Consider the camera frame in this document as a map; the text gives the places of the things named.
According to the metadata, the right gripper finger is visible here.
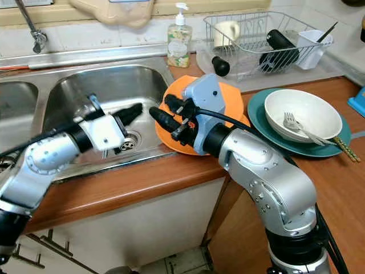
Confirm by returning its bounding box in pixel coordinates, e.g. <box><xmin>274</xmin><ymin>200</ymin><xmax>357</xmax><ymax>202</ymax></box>
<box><xmin>149</xmin><ymin>107</ymin><xmax>186</xmax><ymax>138</ymax></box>
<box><xmin>164</xmin><ymin>94</ymin><xmax>197</xmax><ymax>115</ymax></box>

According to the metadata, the orange plate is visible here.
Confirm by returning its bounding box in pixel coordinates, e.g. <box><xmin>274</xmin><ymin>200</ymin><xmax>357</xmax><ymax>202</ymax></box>
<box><xmin>157</xmin><ymin>74</ymin><xmax>252</xmax><ymax>156</ymax></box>

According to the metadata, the metal sink drain strainer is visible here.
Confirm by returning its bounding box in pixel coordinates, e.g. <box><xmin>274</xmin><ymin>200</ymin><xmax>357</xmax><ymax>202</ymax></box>
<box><xmin>117</xmin><ymin>130</ymin><xmax>143</xmax><ymax>151</ymax></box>
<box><xmin>0</xmin><ymin>151</ymin><xmax>17</xmax><ymax>172</ymax></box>

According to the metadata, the clear plastic drip tray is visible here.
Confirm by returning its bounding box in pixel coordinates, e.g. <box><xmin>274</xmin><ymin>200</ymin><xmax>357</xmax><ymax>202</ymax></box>
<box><xmin>197</xmin><ymin>40</ymin><xmax>346</xmax><ymax>78</ymax></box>

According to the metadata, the clear pump soap bottle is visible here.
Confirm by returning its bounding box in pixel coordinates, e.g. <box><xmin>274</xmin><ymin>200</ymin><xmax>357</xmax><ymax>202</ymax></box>
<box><xmin>167</xmin><ymin>3</ymin><xmax>193</xmax><ymax>69</ymax></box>

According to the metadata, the teal plate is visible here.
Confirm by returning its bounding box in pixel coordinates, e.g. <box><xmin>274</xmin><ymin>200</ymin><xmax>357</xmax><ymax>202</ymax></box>
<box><xmin>247</xmin><ymin>87</ymin><xmax>351</xmax><ymax>158</ymax></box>

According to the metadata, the cream ceramic mug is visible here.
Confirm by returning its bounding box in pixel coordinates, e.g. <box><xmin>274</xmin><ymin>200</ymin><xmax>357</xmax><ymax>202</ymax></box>
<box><xmin>213</xmin><ymin>21</ymin><xmax>240</xmax><ymax>49</ymax></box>

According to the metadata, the chrome sink faucet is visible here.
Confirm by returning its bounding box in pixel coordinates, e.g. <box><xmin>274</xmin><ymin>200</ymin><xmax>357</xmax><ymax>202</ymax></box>
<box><xmin>14</xmin><ymin>0</ymin><xmax>47</xmax><ymax>54</ymax></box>

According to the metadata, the beige plastic container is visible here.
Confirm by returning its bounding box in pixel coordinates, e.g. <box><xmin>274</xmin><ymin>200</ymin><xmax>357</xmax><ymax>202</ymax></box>
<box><xmin>68</xmin><ymin>0</ymin><xmax>156</xmax><ymax>29</ymax></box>

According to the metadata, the silver fork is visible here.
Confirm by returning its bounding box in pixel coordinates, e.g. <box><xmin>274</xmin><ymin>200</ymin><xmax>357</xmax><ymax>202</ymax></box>
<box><xmin>283</xmin><ymin>112</ymin><xmax>334</xmax><ymax>146</ymax></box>

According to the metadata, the black flask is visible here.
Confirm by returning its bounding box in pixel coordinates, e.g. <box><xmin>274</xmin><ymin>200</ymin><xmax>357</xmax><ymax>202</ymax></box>
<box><xmin>259</xmin><ymin>29</ymin><xmax>300</xmax><ymax>72</ymax></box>

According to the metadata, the white bowl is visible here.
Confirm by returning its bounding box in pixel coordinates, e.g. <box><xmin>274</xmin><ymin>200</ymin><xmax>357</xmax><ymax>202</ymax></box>
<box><xmin>264</xmin><ymin>89</ymin><xmax>343</xmax><ymax>143</ymax></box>

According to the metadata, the white cutlery holder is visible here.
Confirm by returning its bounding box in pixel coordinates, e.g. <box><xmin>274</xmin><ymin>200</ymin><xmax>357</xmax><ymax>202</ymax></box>
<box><xmin>297</xmin><ymin>30</ymin><xmax>334</xmax><ymax>70</ymax></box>

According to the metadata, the patterned chopstick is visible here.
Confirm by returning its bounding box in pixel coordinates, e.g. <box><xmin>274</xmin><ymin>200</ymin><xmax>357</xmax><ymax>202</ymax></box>
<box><xmin>336</xmin><ymin>137</ymin><xmax>358</xmax><ymax>162</ymax></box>
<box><xmin>332</xmin><ymin>138</ymin><xmax>353</xmax><ymax>163</ymax></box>

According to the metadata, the thin black utensil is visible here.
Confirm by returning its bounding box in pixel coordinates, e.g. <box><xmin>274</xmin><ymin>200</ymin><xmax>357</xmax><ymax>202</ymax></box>
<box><xmin>317</xmin><ymin>22</ymin><xmax>338</xmax><ymax>43</ymax></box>

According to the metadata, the blue plastic object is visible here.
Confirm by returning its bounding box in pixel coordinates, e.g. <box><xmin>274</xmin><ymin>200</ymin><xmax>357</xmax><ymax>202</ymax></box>
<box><xmin>347</xmin><ymin>86</ymin><xmax>365</xmax><ymax>118</ymax></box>

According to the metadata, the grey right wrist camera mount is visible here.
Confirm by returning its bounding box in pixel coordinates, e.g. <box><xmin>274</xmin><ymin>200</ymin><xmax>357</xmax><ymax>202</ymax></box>
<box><xmin>182</xmin><ymin>73</ymin><xmax>227</xmax><ymax>155</ymax></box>

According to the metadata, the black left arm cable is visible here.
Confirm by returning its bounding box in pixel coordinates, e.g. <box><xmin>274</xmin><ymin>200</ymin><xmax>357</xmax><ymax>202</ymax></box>
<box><xmin>0</xmin><ymin>127</ymin><xmax>86</xmax><ymax>160</ymax></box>

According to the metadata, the wire dish rack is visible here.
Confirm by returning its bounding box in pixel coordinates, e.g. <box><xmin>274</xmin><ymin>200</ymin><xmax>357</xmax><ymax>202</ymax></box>
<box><xmin>204</xmin><ymin>11</ymin><xmax>334</xmax><ymax>74</ymax></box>

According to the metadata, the black cabinet handle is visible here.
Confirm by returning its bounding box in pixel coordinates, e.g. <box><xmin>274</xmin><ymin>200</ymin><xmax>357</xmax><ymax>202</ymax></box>
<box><xmin>33</xmin><ymin>232</ymin><xmax>70</xmax><ymax>259</ymax></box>
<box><xmin>9</xmin><ymin>250</ymin><xmax>36</xmax><ymax>269</ymax></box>

